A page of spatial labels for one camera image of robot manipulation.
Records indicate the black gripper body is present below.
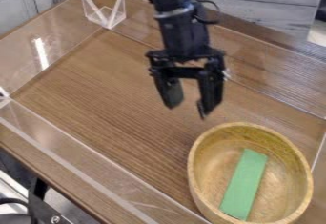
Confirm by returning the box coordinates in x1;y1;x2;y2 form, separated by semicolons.
145;8;232;83

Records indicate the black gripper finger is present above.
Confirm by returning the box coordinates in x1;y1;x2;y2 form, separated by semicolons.
153;73;183;109
197;71;224;118

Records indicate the green rectangular block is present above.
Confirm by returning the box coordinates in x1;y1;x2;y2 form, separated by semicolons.
219;149;267;220

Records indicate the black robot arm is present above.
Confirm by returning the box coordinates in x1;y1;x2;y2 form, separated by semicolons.
147;0;225;116

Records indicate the brown wooden bowl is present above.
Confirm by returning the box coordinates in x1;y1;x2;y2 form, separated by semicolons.
187;122;312;224

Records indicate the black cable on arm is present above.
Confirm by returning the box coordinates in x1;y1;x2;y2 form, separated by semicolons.
189;0;221;26

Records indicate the clear acrylic corner bracket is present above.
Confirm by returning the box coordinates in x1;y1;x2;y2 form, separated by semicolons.
81;0;125;30

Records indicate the clear acrylic front wall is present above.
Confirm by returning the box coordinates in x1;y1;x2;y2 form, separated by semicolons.
0;98;209;224

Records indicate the black table leg bracket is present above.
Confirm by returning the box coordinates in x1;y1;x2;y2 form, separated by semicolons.
28;178;73;224

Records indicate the black floor cable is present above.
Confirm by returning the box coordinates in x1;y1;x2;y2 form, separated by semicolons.
0;198;33;224

